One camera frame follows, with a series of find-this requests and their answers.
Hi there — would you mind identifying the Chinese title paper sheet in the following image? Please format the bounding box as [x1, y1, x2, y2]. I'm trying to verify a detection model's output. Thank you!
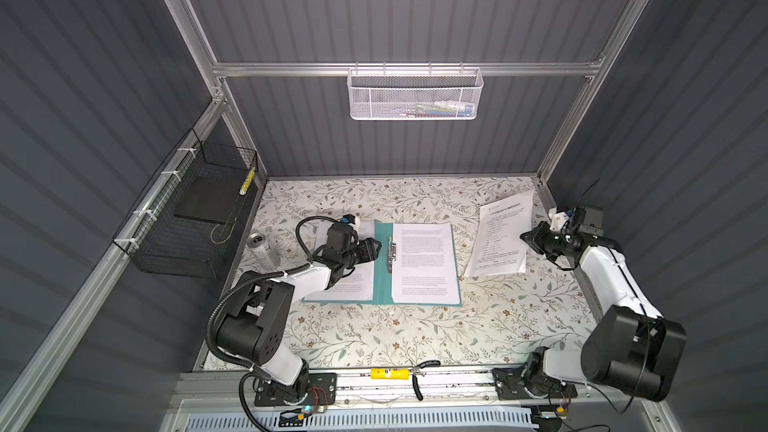
[465, 190, 533, 278]

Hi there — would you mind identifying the silver folder clip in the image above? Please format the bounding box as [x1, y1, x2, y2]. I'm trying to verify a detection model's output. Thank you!
[387, 236, 397, 275]

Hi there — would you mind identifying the teal file folder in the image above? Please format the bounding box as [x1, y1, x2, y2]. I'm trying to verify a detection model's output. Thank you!
[302, 220, 463, 307]

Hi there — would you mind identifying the XDOF header paper sheet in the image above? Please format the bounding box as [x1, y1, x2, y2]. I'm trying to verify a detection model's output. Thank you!
[391, 223, 462, 307]

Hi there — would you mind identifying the English text paper sheet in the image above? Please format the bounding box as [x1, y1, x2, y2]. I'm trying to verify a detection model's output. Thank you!
[303, 221, 375, 303]

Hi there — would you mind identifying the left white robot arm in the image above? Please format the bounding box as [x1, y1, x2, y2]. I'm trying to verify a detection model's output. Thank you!
[205, 215, 382, 400]

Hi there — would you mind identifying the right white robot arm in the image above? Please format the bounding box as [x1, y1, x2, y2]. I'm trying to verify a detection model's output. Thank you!
[521, 206, 687, 402]

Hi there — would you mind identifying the yellow marker pen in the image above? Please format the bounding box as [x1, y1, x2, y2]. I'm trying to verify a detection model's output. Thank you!
[239, 167, 256, 196]

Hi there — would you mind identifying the yellow label tag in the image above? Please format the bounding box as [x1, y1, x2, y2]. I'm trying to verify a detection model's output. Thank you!
[371, 368, 411, 380]

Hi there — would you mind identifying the black notebook in basket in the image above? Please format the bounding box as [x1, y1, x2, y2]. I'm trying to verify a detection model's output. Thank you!
[174, 176, 242, 225]

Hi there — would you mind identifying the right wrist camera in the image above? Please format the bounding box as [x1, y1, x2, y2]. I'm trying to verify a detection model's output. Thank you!
[547, 207, 573, 234]

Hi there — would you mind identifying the black corrugated cable conduit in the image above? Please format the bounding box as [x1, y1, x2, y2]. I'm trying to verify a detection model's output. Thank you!
[205, 215, 340, 432]

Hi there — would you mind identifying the black wire basket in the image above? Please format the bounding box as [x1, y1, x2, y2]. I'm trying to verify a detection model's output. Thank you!
[113, 133, 259, 279]

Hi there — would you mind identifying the white wire mesh basket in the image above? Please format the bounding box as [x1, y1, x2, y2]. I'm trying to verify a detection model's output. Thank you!
[346, 68, 484, 121]

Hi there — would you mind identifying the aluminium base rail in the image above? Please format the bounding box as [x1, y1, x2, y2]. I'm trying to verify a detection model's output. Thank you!
[170, 365, 629, 406]

